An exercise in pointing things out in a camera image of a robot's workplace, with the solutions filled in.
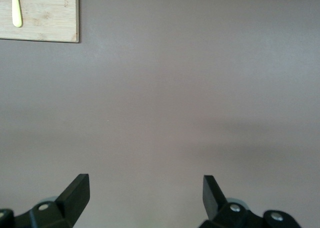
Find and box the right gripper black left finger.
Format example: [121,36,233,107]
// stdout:
[0,173,90,228]

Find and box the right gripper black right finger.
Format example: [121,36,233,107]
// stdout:
[199,174,301,228]

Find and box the bamboo cutting board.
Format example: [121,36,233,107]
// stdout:
[0,0,80,44]

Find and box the yellow plastic fork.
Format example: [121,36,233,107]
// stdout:
[11,0,23,28]

